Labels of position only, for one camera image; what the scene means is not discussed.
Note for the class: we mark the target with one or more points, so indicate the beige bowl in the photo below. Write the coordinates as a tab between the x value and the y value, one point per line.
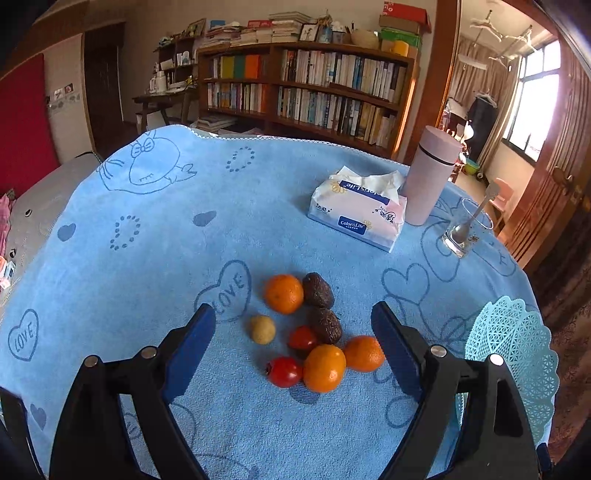
364	39

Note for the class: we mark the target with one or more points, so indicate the small wooden shelf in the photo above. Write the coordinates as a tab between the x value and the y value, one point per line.
178	60

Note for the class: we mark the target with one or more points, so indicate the dark brown wrinkled fruit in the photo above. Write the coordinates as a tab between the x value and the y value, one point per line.
318	289
327	324

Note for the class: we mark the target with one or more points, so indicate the blue printed tablecloth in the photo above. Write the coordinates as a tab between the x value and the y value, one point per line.
184	240

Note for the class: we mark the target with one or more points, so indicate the tissue pack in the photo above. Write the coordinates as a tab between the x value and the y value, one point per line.
355	217

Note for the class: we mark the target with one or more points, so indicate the small yellow round fruit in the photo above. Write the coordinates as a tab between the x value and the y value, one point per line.
263	329

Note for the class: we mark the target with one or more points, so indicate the red wall panel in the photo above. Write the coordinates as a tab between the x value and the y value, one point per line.
23	129

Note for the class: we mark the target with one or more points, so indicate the yellow mug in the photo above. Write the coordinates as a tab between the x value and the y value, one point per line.
399	48

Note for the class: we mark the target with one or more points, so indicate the wooden desk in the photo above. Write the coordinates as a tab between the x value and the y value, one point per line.
161	98

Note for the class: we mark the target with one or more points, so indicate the blue plastic lattice basket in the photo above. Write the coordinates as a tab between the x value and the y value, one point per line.
512	332

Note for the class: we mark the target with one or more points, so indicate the pink thermos bottle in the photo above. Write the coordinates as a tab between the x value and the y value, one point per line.
427	184

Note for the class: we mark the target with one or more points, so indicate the stacks of books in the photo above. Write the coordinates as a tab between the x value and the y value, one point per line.
258	32

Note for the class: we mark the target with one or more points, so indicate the white ceiling drying rack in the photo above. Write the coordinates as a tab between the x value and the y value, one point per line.
508	39

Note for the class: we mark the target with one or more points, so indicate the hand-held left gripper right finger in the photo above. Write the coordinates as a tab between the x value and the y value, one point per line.
397	346

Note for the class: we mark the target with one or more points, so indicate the wooden bookcase with books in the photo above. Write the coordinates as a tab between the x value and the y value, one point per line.
272	83

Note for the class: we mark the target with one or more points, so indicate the picture frame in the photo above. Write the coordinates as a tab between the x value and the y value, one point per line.
309	33

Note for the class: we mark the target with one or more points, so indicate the window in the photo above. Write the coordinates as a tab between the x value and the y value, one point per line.
531	101

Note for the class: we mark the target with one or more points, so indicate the white kettle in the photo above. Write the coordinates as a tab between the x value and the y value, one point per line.
158	84

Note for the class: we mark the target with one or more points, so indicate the beige curtain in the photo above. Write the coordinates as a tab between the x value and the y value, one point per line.
501	92

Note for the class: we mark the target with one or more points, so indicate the green basin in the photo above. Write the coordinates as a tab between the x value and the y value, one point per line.
471	166

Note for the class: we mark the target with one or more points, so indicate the red cardboard box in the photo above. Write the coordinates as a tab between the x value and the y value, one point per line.
404	14

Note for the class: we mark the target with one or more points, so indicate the green box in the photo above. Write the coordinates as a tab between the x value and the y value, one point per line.
400	38

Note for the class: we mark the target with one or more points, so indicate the pink child chair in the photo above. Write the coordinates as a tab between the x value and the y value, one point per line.
501	194

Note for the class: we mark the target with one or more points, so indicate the dark wooden door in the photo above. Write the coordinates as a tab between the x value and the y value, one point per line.
104	83

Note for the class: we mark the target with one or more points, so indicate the red tomato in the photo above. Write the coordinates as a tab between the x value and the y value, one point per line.
284	372
304	338

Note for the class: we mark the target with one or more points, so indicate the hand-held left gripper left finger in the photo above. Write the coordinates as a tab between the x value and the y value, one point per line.
191	350

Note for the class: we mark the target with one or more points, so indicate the brown panelled door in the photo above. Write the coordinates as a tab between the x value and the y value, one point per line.
554	194

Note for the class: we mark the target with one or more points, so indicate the metal spoon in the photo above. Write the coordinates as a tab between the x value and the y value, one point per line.
482	205

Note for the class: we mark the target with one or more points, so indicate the orange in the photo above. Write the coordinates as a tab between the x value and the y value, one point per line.
284	294
324	368
364	353

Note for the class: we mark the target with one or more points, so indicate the black hanging garment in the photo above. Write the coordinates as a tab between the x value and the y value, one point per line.
482	122

